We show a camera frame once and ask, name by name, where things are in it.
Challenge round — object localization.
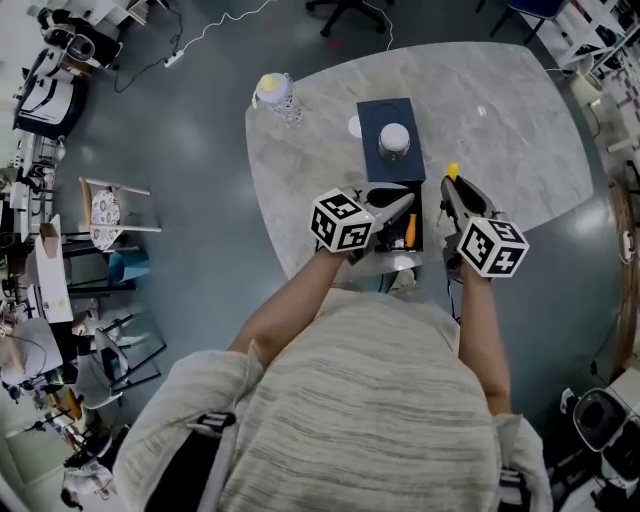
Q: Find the white black machine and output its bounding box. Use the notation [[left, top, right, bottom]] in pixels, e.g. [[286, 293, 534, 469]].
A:
[[12, 49, 90, 139]]

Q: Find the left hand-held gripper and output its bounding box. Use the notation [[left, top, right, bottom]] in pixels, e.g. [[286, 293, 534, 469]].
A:
[[309, 182, 417, 266]]

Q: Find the cardboard box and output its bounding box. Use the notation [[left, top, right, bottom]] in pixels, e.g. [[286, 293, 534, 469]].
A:
[[38, 222, 64, 259]]

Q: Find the white side table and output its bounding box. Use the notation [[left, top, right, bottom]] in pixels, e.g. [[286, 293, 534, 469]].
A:
[[24, 214, 75, 325]]

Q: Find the person's left forearm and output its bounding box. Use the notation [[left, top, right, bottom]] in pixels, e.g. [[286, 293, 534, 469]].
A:
[[227, 247, 351, 356]]

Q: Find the white power strip cable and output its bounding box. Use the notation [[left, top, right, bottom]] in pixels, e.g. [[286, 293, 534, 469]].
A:
[[164, 0, 274, 69]]

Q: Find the black white striped band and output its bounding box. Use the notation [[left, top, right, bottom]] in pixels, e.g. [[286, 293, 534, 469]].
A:
[[187, 410, 237, 440], [498, 465, 532, 504]]

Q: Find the white metal rack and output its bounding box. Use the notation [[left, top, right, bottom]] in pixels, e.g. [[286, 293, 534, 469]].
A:
[[549, 0, 640, 76]]

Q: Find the person's right forearm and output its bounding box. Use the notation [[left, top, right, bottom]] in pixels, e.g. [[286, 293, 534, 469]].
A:
[[457, 262, 512, 416]]

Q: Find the person's grey knit sweater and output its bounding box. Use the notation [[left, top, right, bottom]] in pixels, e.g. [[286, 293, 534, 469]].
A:
[[112, 287, 554, 512]]

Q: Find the wooden chair with patterned cushion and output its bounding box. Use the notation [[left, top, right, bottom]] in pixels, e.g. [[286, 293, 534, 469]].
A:
[[78, 175, 164, 251]]

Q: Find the black metal chair frame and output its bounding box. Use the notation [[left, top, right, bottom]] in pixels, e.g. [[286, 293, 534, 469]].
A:
[[62, 232, 169, 394]]

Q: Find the teal bin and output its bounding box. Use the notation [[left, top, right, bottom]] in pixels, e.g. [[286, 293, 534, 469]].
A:
[[107, 249, 151, 286]]

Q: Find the dark blue box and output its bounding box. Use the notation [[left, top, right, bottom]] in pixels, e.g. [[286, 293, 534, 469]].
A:
[[355, 97, 427, 254]]

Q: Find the person's white shoe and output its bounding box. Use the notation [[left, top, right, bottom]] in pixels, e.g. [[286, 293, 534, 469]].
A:
[[388, 269, 419, 297]]

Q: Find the clear bottle with yellow lid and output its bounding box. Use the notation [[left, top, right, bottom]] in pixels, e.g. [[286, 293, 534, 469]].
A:
[[251, 72, 304, 129]]

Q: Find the clear glass jar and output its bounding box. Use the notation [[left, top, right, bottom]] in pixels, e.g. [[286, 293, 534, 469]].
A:
[[377, 122, 412, 162]]

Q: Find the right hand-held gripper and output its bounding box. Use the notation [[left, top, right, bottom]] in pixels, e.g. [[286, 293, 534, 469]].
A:
[[438, 176, 530, 279]]

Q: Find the black office chair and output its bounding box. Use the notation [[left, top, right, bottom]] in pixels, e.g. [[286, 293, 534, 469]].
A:
[[304, 0, 396, 39]]

